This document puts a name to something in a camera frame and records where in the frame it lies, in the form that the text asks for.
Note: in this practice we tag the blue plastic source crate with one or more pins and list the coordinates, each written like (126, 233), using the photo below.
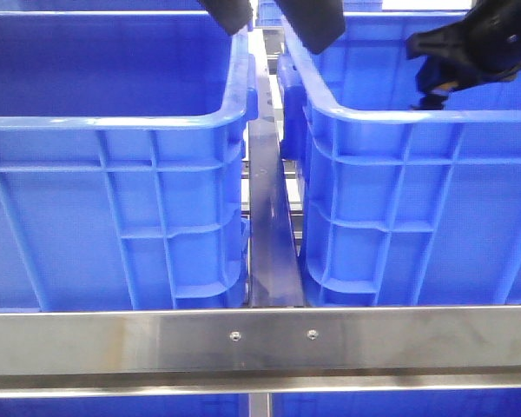
(121, 145)

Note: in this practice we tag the blue plastic target crate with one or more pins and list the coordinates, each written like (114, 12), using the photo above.
(402, 206)

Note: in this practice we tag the steel front rail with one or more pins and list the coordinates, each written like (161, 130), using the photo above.
(189, 351)

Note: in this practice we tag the rail screw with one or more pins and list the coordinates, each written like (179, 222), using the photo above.
(312, 334)
(235, 336)

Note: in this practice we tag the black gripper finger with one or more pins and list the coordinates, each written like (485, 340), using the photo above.
(317, 23)
(231, 15)

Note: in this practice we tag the rail screw left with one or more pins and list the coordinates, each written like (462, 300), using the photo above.
(235, 336)

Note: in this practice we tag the yellow push button large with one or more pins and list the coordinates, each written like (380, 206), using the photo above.
(445, 88)

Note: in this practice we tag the rail screw right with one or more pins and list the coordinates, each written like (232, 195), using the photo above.
(312, 334)

